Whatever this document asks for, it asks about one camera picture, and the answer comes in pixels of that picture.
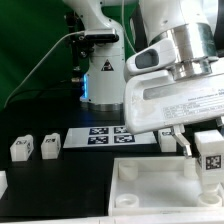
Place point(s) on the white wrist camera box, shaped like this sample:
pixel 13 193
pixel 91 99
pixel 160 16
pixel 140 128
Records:
pixel 152 58

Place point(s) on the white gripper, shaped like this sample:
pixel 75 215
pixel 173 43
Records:
pixel 156 101

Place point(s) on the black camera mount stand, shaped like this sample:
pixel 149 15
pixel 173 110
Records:
pixel 80 47

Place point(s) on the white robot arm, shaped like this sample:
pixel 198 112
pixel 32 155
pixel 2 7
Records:
pixel 121 28

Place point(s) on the white square table top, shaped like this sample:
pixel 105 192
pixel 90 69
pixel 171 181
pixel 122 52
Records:
pixel 158 185

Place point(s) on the white obstacle piece left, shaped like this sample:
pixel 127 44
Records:
pixel 3 183

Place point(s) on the white sheet with markers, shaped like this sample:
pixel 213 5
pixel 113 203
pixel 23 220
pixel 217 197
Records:
pixel 105 136

